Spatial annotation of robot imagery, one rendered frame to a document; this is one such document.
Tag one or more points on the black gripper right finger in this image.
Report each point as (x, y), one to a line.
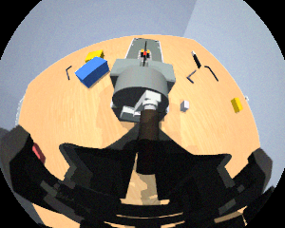
(176, 165)

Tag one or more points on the red flat block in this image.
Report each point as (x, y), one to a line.
(37, 150)

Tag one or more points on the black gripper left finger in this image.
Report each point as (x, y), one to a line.
(113, 162)

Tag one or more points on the blue rectangular block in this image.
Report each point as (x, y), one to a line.
(93, 70)

